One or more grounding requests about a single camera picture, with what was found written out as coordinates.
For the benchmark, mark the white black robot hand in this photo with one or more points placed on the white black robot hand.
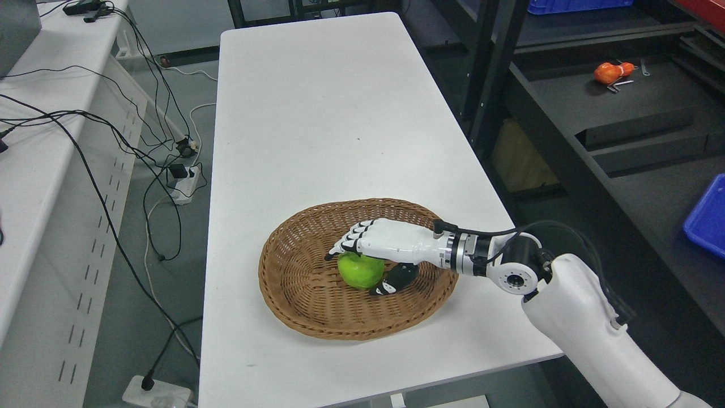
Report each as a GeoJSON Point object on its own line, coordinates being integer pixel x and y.
{"type": "Point", "coordinates": [407, 245]}

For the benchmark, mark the white power strip far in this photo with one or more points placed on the white power strip far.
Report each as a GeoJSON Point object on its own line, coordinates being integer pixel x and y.
{"type": "Point", "coordinates": [183, 183]}

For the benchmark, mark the white side desk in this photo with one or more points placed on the white side desk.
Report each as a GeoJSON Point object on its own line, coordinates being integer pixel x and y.
{"type": "Point", "coordinates": [61, 183]}

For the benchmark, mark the brown wicker basket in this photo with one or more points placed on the brown wicker basket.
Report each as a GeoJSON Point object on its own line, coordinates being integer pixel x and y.
{"type": "Point", "coordinates": [308, 294]}

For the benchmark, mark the black metal shelf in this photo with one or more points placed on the black metal shelf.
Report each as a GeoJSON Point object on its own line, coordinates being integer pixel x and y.
{"type": "Point", "coordinates": [633, 157]}

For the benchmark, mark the white power strip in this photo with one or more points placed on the white power strip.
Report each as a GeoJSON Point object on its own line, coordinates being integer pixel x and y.
{"type": "Point", "coordinates": [183, 183]}
{"type": "Point", "coordinates": [162, 394]}

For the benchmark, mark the blue plastic tray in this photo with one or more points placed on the blue plastic tray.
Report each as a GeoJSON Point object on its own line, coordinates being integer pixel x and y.
{"type": "Point", "coordinates": [704, 226]}

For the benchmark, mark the green apple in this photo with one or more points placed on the green apple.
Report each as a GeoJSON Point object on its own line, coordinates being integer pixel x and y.
{"type": "Point", "coordinates": [360, 271]}

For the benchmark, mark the white standing desk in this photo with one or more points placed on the white standing desk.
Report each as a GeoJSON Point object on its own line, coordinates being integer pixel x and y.
{"type": "Point", "coordinates": [334, 110]}

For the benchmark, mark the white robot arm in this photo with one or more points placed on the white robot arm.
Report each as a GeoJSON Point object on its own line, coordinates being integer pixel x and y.
{"type": "Point", "coordinates": [572, 304]}

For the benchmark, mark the white power strip near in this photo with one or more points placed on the white power strip near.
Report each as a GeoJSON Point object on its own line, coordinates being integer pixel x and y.
{"type": "Point", "coordinates": [162, 394]}

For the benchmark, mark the orange toy carrot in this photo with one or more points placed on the orange toy carrot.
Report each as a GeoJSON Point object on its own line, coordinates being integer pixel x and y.
{"type": "Point", "coordinates": [608, 73]}

